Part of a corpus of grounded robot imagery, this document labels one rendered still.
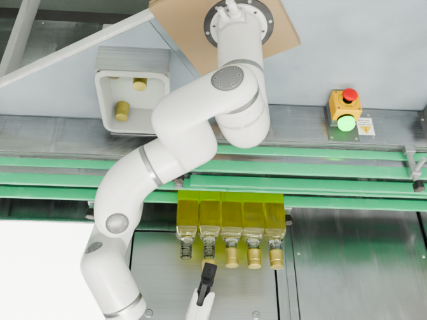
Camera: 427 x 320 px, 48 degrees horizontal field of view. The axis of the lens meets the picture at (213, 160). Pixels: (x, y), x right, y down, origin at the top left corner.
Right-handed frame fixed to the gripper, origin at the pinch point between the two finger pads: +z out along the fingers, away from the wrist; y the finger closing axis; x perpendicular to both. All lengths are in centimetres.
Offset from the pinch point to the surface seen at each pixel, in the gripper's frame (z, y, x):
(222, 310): -3.5, -12.9, -5.7
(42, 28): 84, -16, 88
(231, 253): 6.5, 1.5, -4.1
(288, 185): 27.5, 6.1, -14.1
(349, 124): 41, 20, -25
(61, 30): 85, -16, 81
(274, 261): 7.5, 1.1, -15.0
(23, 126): 25, 5, 61
